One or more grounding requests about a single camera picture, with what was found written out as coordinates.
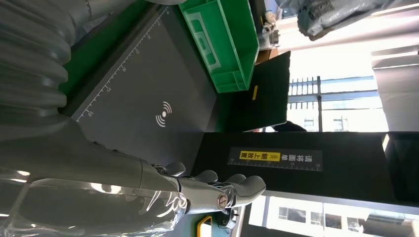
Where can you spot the black laptop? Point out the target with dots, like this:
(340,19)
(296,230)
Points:
(268,108)

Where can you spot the brown cardboard box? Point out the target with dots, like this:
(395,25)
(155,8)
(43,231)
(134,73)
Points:
(265,56)

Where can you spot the phone in yellow case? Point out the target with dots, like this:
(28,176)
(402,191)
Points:
(200,227)

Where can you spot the white partition panel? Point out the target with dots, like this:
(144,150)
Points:
(399,91)

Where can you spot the black yellow ruler label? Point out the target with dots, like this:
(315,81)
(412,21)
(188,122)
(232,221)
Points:
(275,158)

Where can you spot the white cloth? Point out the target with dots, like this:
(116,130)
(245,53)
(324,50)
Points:
(270,21)

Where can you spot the green plastic crate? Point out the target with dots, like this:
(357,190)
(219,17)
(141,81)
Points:
(229,36)

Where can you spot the black inbound scanning machine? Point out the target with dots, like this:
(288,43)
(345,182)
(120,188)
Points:
(147,81)

